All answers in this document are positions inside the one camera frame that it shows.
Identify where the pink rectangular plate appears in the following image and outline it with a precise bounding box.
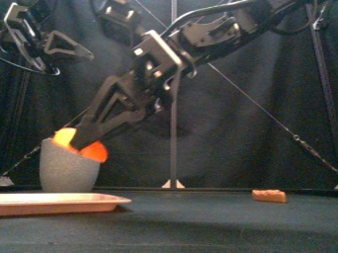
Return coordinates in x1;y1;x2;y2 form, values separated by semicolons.
0;192;134;217

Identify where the metal frame post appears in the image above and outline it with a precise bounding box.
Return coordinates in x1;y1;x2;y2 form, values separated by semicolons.
306;0;338;141

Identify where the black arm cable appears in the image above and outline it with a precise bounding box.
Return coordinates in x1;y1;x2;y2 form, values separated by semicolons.
162;0;269;38
0;55;62;77

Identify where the orange-brown toy food piece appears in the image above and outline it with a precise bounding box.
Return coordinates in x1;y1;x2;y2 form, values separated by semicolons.
252;189;288;204

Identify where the metal frame pole with foot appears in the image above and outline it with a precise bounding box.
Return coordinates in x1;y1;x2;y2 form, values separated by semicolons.
162;0;186;190

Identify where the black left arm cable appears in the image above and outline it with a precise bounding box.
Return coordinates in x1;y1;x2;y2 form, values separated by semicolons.
0;55;62;77

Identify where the orange tangerine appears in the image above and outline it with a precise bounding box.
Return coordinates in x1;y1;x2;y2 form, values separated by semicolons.
53;127;110;164

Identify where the plain diagonal wire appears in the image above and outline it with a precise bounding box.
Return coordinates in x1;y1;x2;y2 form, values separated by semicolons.
0;107;91;177

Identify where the black backdrop cloth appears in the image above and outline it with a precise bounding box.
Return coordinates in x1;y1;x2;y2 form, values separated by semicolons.
0;0;338;193

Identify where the grey cup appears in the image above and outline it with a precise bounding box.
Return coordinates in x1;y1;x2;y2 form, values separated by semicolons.
39;137;102;194

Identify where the diagonal wire with turnbuckle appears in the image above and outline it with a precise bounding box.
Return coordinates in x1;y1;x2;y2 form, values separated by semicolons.
206;62;338;175

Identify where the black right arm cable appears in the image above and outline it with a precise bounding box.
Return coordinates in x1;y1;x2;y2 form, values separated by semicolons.
162;0;269;38

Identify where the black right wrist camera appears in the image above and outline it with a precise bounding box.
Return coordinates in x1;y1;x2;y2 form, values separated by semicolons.
93;0;150;47

